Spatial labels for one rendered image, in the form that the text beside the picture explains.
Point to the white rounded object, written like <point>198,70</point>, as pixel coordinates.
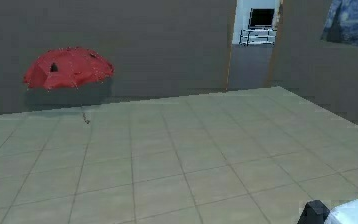
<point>352,211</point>

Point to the black block object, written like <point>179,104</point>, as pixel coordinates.
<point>313,212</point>

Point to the blue swirly framed painting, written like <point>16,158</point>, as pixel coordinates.
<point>350,21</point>

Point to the red open umbrella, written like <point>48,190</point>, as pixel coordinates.
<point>67,68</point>

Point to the black television set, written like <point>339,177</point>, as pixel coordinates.
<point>261,17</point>

